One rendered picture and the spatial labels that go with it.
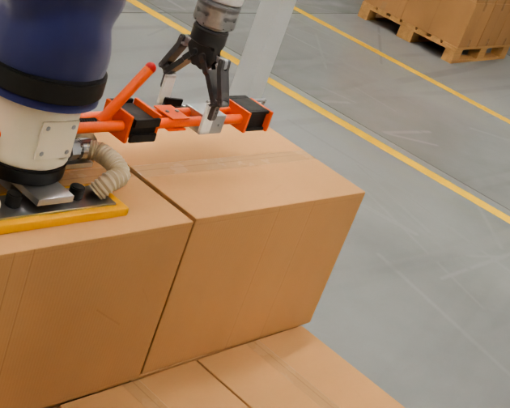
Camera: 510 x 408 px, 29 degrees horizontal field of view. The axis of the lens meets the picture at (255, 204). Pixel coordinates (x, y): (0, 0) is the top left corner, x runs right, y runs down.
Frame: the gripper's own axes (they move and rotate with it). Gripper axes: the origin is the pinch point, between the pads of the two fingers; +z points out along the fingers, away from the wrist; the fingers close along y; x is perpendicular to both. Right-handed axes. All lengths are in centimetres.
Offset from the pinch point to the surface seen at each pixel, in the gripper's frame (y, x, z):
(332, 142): -153, 304, 108
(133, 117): 5.3, -19.8, -2.6
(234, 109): 1.1, 14.7, -0.9
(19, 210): 12, -48, 11
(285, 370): 32, 27, 53
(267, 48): -161, 228, 55
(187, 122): 4.2, -2.8, -0.2
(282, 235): 19.9, 23.3, 22.2
